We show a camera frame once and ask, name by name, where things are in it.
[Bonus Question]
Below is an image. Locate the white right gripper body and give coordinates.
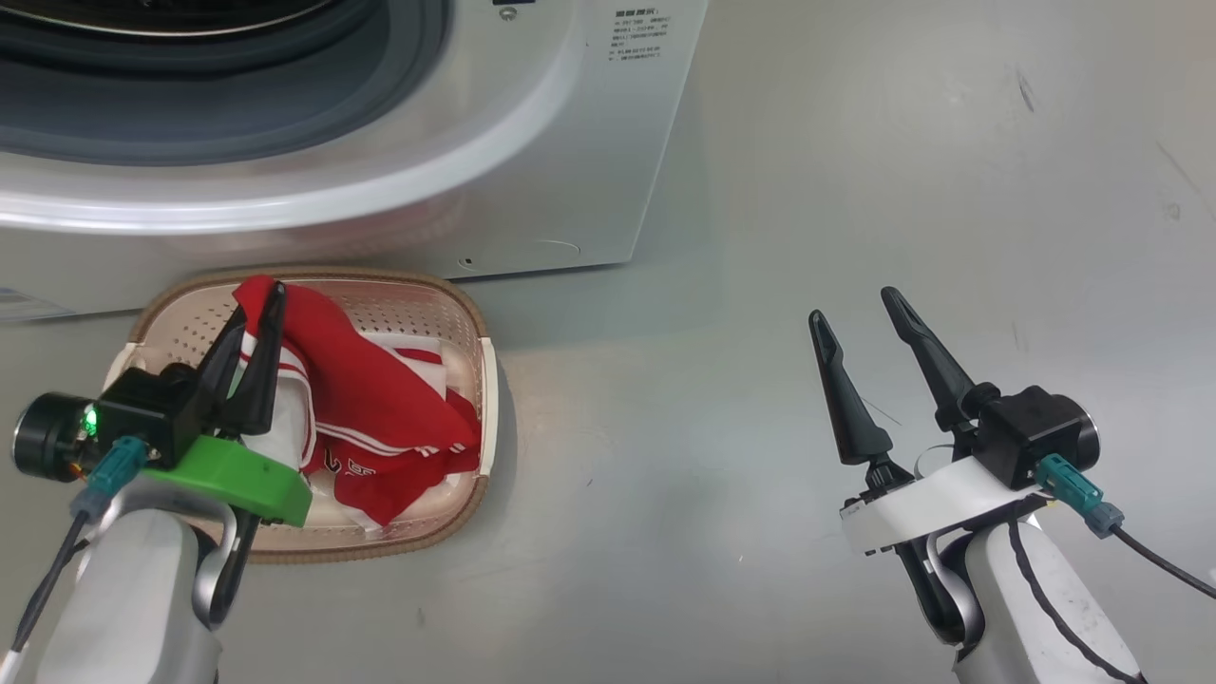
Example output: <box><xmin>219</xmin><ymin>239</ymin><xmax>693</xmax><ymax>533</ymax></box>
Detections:
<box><xmin>839</xmin><ymin>458</ymin><xmax>1055</xmax><ymax>557</ymax></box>

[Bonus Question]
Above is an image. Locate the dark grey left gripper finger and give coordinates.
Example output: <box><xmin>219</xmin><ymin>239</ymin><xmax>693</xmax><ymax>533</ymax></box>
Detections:
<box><xmin>195</xmin><ymin>304</ymin><xmax>250</xmax><ymax>438</ymax></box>
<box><xmin>220</xmin><ymin>280</ymin><xmax>287</xmax><ymax>438</ymax></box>

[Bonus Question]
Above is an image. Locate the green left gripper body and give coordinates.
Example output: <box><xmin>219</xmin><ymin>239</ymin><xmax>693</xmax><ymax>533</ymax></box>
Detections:
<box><xmin>141</xmin><ymin>433</ymin><xmax>314</xmax><ymax>529</ymax></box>

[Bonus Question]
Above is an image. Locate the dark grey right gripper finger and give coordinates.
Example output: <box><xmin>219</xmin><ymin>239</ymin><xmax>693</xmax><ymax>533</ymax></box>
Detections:
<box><xmin>808</xmin><ymin>310</ymin><xmax>915</xmax><ymax>493</ymax></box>
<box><xmin>880</xmin><ymin>287</ymin><xmax>1000</xmax><ymax>457</ymax></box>

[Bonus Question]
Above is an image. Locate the red white jersey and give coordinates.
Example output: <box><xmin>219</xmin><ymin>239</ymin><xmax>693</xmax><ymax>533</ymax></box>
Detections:
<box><xmin>232</xmin><ymin>275</ymin><xmax>483</xmax><ymax>528</ymax></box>

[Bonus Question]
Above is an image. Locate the cream perforated laundry basket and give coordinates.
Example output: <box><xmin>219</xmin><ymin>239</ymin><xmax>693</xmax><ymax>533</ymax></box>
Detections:
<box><xmin>103</xmin><ymin>267</ymin><xmax>500</xmax><ymax>565</ymax></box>

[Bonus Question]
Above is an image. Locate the grey rubber door seal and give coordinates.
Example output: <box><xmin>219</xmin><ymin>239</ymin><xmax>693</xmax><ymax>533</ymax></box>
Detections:
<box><xmin>0</xmin><ymin>0</ymin><xmax>453</xmax><ymax>168</ymax></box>

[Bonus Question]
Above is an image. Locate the white washing machine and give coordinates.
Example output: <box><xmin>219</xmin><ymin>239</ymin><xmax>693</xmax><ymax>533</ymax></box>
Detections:
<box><xmin>0</xmin><ymin>0</ymin><xmax>711</xmax><ymax>319</ymax></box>

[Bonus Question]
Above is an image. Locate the blue energy label sticker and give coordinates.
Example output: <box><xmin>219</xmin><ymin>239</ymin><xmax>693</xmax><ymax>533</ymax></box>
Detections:
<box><xmin>0</xmin><ymin>288</ymin><xmax>75</xmax><ymax>324</ymax></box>

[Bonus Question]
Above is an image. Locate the round white filter cover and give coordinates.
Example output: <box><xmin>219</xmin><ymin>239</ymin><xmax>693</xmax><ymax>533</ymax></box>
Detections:
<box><xmin>518</xmin><ymin>239</ymin><xmax>582</xmax><ymax>275</ymax></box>

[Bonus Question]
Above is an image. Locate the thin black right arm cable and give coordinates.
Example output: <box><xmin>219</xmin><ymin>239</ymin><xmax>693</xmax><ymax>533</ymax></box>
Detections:
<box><xmin>1007</xmin><ymin>520</ymin><xmax>1146</xmax><ymax>684</ymax></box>

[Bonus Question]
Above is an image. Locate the left cable with teal plug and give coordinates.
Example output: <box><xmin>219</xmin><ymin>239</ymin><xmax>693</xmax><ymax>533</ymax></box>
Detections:
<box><xmin>0</xmin><ymin>435</ymin><xmax>150</xmax><ymax>677</ymax></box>

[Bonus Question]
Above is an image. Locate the cable with teal plug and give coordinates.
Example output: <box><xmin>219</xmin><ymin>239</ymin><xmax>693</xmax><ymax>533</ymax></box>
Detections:
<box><xmin>0</xmin><ymin>435</ymin><xmax>150</xmax><ymax>677</ymax></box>
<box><xmin>1034</xmin><ymin>453</ymin><xmax>1216</xmax><ymax>602</ymax></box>

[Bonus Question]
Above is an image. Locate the right cable with teal plug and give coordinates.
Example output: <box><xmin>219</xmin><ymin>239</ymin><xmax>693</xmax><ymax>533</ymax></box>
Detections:
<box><xmin>1034</xmin><ymin>453</ymin><xmax>1216</xmax><ymax>602</ymax></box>

